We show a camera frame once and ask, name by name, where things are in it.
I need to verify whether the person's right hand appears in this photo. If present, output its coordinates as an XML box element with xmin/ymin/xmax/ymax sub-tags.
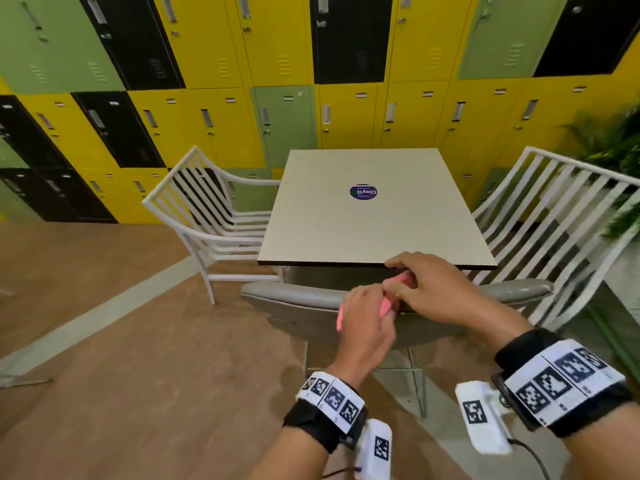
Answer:
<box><xmin>383</xmin><ymin>252</ymin><xmax>534</xmax><ymax>353</ymax></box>

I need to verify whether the person's left hand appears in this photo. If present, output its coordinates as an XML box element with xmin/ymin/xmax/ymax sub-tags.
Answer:
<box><xmin>327</xmin><ymin>285</ymin><xmax>399</xmax><ymax>390</ymax></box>

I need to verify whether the pink cloth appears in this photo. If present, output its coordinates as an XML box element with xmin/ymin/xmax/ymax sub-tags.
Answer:
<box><xmin>337</xmin><ymin>272</ymin><xmax>417</xmax><ymax>332</ymax></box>

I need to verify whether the person's right forearm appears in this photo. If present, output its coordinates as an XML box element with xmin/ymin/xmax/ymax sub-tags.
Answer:
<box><xmin>552</xmin><ymin>390</ymin><xmax>640</xmax><ymax>480</ymax></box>

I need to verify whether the person's left forearm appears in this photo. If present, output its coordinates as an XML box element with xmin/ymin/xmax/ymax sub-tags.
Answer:
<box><xmin>245</xmin><ymin>424</ymin><xmax>362</xmax><ymax>480</ymax></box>

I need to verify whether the grey cushioned chair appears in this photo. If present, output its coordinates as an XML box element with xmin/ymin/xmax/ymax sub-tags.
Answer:
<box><xmin>240</xmin><ymin>278</ymin><xmax>556</xmax><ymax>421</ymax></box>

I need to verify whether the beige square table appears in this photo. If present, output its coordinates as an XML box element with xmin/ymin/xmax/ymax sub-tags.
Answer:
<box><xmin>257</xmin><ymin>148</ymin><xmax>499</xmax><ymax>288</ymax></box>

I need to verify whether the black wristband with marker tags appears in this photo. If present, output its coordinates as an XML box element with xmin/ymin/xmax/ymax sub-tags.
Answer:
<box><xmin>282</xmin><ymin>372</ymin><xmax>369</xmax><ymax>454</ymax></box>
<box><xmin>492</xmin><ymin>327</ymin><xmax>637</xmax><ymax>439</ymax></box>

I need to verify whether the white slatted chair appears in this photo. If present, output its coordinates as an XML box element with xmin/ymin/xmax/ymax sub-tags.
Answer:
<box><xmin>461</xmin><ymin>146</ymin><xmax>640</xmax><ymax>333</ymax></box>
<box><xmin>142</xmin><ymin>146</ymin><xmax>284</xmax><ymax>306</ymax></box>

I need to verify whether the white planter box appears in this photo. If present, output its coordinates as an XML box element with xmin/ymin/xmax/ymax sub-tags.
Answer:
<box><xmin>602</xmin><ymin>234</ymin><xmax>640</xmax><ymax>318</ymax></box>

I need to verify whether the green leafy plant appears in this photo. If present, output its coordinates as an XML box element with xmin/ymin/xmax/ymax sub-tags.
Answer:
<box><xmin>561</xmin><ymin>106</ymin><xmax>640</xmax><ymax>241</ymax></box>

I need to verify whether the white wrist camera with marker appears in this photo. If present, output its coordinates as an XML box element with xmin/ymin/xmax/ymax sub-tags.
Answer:
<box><xmin>356</xmin><ymin>419</ymin><xmax>394</xmax><ymax>480</ymax></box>
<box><xmin>455</xmin><ymin>381</ymin><xmax>514</xmax><ymax>456</ymax></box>

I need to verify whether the black cable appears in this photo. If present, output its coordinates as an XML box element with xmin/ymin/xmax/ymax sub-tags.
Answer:
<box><xmin>506</xmin><ymin>437</ymin><xmax>552</xmax><ymax>480</ymax></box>

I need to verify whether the wall of coloured metal lockers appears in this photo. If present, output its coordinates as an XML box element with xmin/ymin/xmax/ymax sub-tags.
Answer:
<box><xmin>0</xmin><ymin>0</ymin><xmax>640</xmax><ymax>225</ymax></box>

